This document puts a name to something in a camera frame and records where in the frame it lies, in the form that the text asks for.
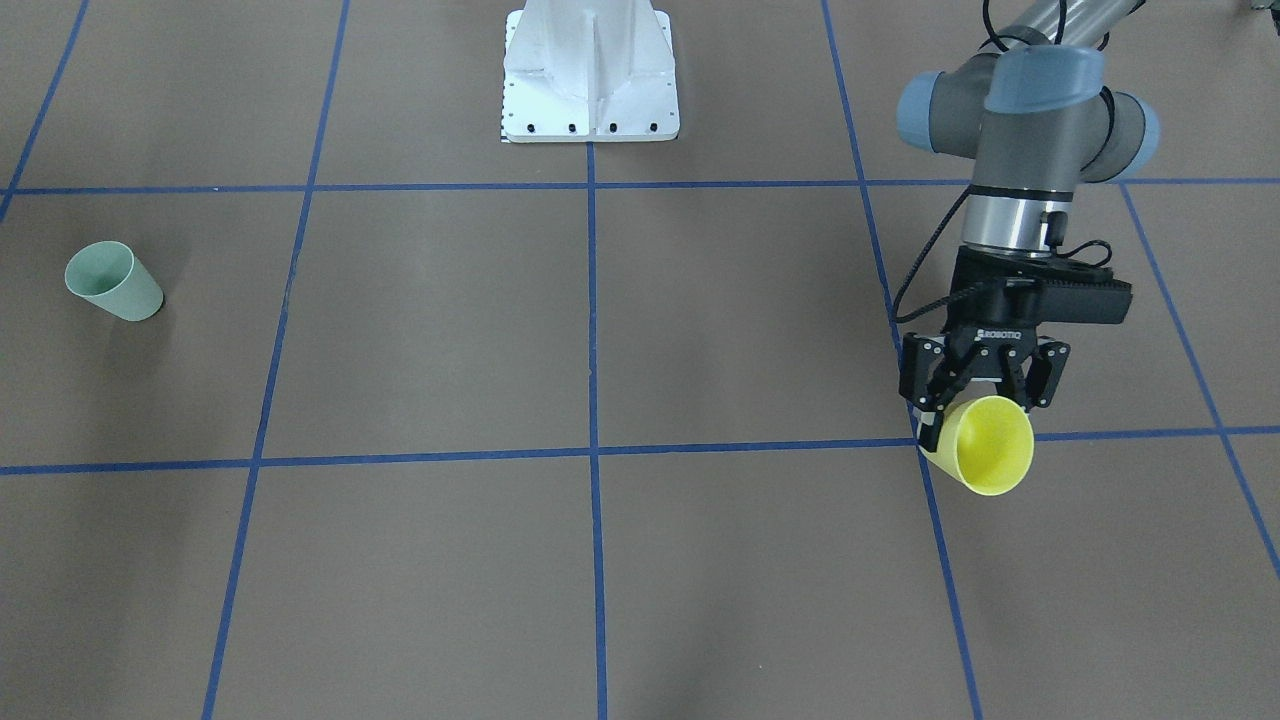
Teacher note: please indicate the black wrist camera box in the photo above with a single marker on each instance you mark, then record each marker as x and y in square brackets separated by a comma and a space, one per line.
[1082, 295]

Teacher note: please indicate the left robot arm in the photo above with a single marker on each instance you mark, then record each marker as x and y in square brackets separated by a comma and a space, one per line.
[1033, 112]

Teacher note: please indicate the green plastic cup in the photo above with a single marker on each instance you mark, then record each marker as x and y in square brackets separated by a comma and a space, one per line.
[110, 276]

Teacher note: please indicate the yellow plastic cup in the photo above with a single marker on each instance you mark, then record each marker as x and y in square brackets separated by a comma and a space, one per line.
[986, 444]

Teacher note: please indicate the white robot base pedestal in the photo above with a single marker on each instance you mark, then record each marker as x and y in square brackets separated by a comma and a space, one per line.
[589, 72]

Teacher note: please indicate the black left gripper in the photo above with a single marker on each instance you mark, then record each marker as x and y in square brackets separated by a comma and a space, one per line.
[988, 337]

